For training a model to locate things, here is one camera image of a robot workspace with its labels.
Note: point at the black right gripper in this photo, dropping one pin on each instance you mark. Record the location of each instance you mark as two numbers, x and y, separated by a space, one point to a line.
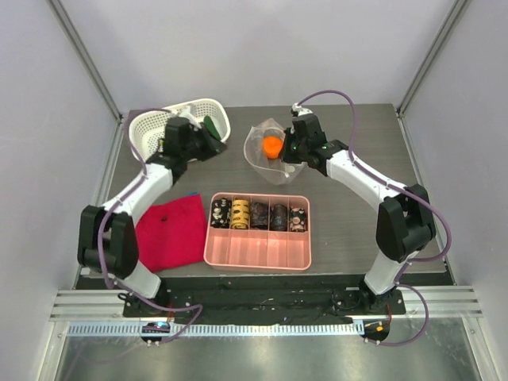
288 147

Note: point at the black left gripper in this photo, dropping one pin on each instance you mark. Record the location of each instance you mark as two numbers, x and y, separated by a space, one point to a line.
210 148

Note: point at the green toy cucumber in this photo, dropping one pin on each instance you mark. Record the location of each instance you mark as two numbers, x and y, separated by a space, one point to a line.
208 123

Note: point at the orange toy fruit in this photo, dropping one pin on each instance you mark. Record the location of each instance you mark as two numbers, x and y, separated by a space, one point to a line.
272 147

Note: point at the clear polka dot zip bag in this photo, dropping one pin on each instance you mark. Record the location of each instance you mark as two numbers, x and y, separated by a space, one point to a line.
274 171

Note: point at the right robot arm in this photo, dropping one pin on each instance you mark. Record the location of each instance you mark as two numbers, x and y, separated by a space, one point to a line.
404 226

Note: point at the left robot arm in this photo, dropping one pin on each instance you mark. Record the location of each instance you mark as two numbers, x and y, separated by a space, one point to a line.
107 240

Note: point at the dark floral rose cloth roll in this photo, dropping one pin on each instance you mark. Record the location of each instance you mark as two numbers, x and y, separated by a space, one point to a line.
297 219

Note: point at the black white dotted cloth roll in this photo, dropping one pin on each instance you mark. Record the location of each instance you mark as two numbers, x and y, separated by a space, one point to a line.
220 213

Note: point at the dark blue patterned cloth roll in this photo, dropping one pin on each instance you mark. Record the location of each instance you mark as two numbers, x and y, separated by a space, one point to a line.
279 217

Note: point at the dark brown patterned cloth roll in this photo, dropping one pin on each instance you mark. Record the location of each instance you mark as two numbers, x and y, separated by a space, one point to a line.
259 215

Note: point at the yellow black cloth roll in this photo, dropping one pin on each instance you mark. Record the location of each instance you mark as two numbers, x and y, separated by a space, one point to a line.
240 214

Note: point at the white perforated plastic basket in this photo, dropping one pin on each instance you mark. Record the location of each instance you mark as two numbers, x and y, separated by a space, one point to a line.
146 129

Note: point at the red folded cloth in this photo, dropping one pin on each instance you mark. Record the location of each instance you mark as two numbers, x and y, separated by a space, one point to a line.
173 234

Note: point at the pink divided organizer tray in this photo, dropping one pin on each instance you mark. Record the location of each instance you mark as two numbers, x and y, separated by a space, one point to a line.
260 250

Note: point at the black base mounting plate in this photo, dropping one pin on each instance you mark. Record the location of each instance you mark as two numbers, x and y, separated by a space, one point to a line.
304 306

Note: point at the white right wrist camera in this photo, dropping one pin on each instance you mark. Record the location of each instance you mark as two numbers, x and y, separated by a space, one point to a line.
300 112

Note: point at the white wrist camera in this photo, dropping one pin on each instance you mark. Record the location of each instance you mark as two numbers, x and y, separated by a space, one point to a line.
186 112
300 112

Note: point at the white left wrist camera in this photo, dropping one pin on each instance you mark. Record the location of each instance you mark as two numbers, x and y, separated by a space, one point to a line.
186 112

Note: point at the white slotted cable duct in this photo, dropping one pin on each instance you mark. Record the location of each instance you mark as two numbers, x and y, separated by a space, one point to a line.
160 329

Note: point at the aluminium frame rail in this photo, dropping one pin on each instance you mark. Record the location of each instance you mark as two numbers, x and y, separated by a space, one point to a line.
437 302

